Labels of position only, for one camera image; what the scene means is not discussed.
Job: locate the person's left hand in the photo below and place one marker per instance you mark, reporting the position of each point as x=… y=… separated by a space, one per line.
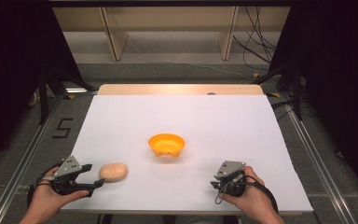
x=50 y=200

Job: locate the orange bowl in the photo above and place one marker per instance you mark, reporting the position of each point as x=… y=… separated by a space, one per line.
x=167 y=144

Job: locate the wooden table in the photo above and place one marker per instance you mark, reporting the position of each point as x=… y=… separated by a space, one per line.
x=167 y=89

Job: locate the potato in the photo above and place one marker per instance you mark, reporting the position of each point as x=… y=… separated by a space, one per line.
x=113 y=171

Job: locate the white paper sheet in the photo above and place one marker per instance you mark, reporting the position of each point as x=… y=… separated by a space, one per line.
x=183 y=121

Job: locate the yellow tape piece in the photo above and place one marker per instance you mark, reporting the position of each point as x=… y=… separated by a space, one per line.
x=71 y=97
x=274 y=94
x=256 y=75

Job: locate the black curtain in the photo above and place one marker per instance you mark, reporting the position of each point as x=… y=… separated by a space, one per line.
x=338 y=77
x=15 y=77

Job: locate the person's right hand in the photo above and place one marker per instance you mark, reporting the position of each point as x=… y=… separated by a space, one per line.
x=253 y=194

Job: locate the wooden shelf unit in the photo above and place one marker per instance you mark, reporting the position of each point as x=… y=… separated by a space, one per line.
x=167 y=18

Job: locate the black metal stand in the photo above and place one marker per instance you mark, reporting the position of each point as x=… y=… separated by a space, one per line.
x=45 y=93
x=296 y=93

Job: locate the aluminium floor rail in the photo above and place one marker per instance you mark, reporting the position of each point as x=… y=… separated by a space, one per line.
x=28 y=146
x=320 y=155

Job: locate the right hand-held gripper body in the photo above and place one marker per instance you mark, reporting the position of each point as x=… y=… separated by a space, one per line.
x=229 y=169

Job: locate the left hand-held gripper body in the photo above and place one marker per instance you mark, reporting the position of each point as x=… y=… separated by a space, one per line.
x=69 y=167

